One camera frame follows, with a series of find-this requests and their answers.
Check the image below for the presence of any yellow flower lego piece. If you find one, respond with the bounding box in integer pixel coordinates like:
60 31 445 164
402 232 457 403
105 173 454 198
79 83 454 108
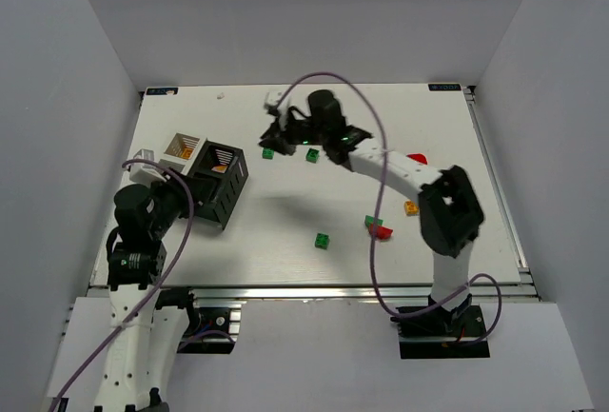
181 147 193 160

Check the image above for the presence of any red round lego piece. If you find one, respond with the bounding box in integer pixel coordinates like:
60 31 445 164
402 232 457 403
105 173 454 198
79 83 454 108
211 165 227 173

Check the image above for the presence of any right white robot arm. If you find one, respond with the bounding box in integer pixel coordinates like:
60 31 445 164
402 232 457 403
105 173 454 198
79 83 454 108
260 89 484 319

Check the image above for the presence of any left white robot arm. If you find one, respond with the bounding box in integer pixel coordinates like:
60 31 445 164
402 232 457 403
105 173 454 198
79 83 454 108
93 174 196 411

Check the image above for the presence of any dark green lego brick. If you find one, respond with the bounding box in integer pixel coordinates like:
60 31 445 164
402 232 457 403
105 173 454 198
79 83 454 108
305 148 320 163

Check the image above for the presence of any green square lego brick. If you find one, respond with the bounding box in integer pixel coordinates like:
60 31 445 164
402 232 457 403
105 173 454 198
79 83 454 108
262 148 275 160

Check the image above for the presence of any white slotted container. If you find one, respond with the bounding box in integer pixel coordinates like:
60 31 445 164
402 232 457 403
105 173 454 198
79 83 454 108
158 132 206 175

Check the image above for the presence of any black slotted container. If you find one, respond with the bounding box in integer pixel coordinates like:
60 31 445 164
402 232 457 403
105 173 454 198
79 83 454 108
187 140 248 229

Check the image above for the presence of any red arched lego brick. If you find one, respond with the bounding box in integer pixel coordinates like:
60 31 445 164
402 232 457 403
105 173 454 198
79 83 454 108
407 153 428 165

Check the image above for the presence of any green slope lego brick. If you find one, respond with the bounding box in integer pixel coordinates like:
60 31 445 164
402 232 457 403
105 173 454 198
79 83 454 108
364 215 383 226

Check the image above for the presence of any right corner label sticker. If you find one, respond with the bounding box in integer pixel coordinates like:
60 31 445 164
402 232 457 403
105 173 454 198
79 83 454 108
427 83 462 91

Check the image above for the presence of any corner label sticker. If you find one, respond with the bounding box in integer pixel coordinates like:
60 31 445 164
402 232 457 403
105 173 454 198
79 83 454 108
427 83 462 91
146 87 179 96

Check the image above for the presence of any green lego brick lower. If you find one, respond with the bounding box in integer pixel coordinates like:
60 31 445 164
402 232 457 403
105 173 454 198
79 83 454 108
314 233 330 250

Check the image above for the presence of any left corner label sticker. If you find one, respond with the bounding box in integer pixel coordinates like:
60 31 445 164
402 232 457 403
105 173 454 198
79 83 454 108
146 87 179 96

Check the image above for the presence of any yellow square lego brick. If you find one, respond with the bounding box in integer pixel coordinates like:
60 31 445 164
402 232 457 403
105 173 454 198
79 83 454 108
404 200 420 216

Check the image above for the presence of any red curved lego brick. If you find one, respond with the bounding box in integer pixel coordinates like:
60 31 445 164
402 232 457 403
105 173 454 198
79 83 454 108
368 225 393 241

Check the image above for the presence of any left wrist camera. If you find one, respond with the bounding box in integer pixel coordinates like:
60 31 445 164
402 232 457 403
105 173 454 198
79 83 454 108
126 148 164 186

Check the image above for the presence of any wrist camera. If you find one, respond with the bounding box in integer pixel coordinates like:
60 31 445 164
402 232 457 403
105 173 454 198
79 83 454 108
126 148 164 186
264 90 290 118

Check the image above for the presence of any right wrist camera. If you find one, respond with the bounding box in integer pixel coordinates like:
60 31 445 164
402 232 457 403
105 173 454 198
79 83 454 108
264 90 290 118

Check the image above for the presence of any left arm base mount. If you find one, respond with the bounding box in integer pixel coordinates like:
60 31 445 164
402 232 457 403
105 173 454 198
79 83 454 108
155 287 236 355

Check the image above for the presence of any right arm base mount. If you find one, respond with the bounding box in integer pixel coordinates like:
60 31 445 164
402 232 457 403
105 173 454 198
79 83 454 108
390 294 490 360

